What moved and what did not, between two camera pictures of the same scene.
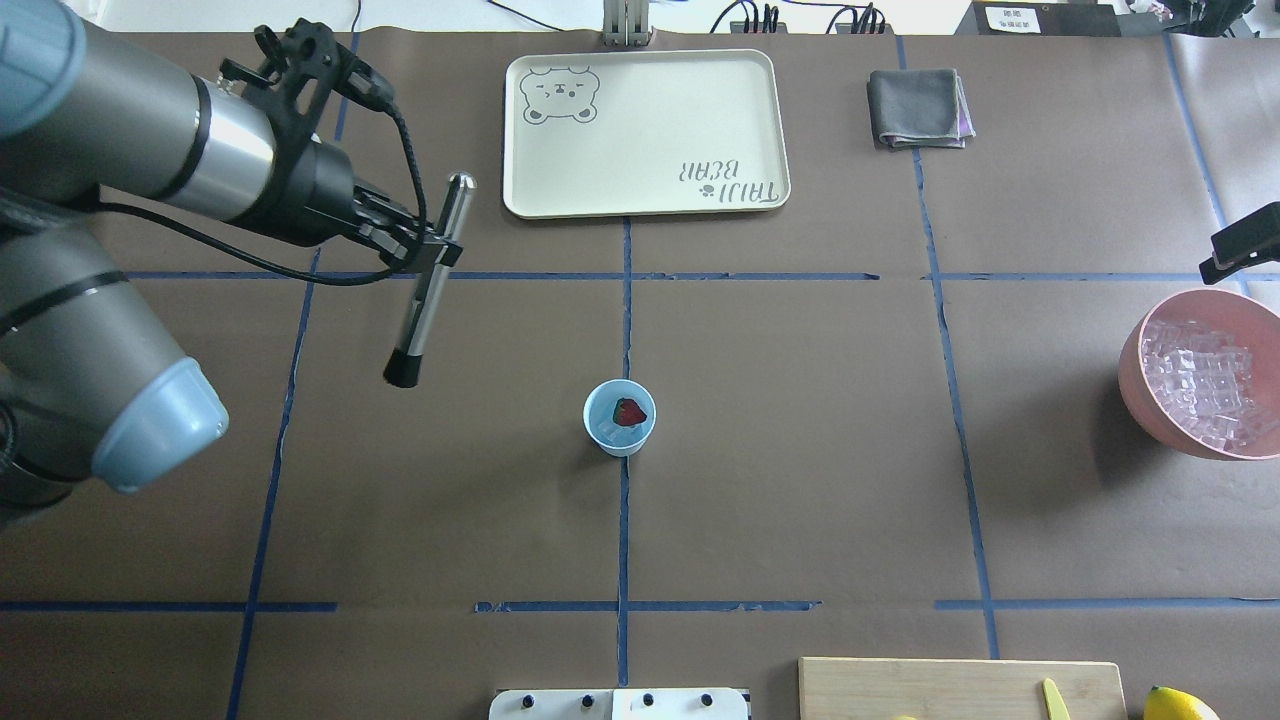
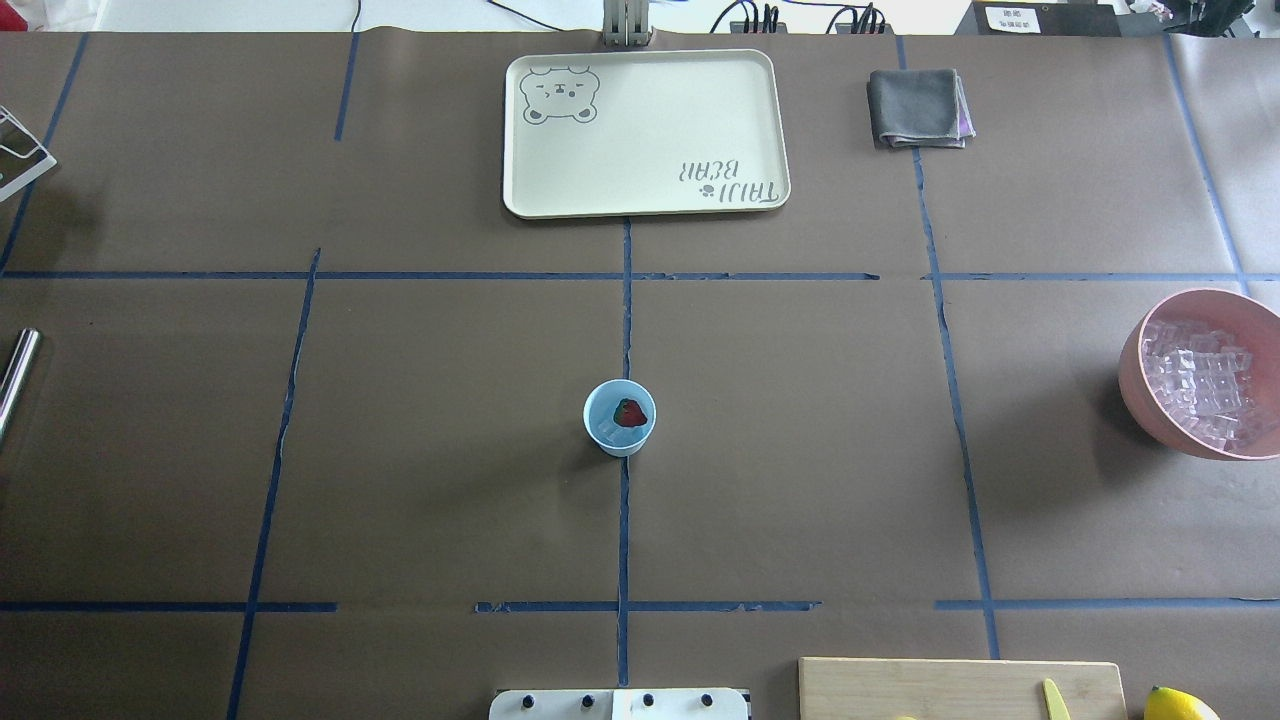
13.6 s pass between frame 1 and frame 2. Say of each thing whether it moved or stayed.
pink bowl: stayed
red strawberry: stayed
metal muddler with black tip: moved
